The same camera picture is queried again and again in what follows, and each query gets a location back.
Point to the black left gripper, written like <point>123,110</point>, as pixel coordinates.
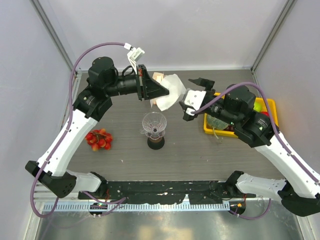
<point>147,88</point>

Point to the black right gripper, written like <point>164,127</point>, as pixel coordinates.
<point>208,83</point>

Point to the white paper coffee filter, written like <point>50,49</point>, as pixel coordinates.
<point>176,91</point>

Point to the clear plastic coffee dripper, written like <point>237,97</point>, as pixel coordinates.
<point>154,125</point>

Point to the black base glass carafe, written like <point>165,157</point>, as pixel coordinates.
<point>155,141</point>

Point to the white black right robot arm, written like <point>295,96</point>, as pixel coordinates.
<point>245,107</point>

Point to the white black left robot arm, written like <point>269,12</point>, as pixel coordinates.
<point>104,82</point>

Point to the stack of paper filters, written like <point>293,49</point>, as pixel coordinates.
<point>158,77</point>

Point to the green netted melon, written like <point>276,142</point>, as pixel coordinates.
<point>216,124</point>

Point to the green apple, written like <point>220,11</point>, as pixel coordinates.
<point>257,106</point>

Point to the yellow plastic fruit tray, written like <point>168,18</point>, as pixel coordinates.
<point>229,131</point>

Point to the red apple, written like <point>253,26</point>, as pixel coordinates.
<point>265,113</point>

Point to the red cherry bunch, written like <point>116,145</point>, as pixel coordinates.
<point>99,139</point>

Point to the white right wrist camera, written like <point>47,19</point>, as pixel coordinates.
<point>192,101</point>

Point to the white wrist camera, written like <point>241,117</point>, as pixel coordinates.
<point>133,55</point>
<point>192,101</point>

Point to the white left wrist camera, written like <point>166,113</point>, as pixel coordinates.
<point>133,55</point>

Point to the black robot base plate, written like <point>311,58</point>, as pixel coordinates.
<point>166,192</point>

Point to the white slotted cable duct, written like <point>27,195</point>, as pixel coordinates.
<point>185,206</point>

